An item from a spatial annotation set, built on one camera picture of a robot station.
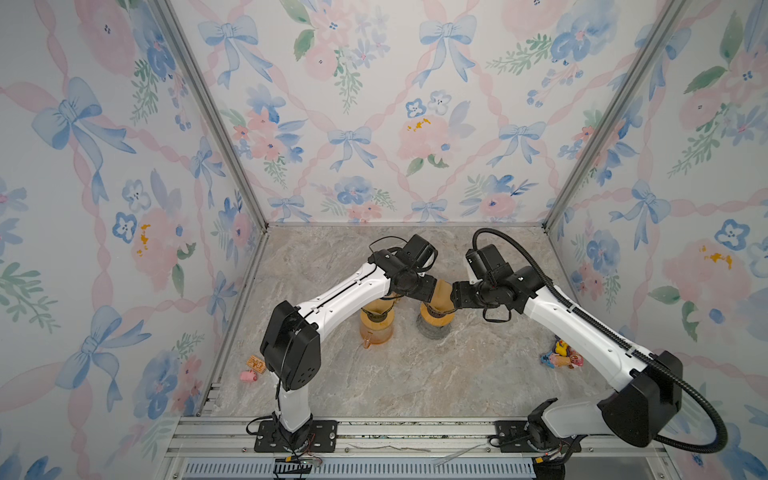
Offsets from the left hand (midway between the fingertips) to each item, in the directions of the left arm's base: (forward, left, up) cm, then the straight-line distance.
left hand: (428, 288), depth 82 cm
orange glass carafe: (-8, +14, -9) cm, 19 cm away
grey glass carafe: (-7, -2, -13) cm, 15 cm away
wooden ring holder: (-8, +14, -7) cm, 17 cm away
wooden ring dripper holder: (-7, -3, -7) cm, 10 cm away
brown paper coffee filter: (-1, -4, -3) cm, 5 cm away
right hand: (-2, -9, 0) cm, 9 cm away
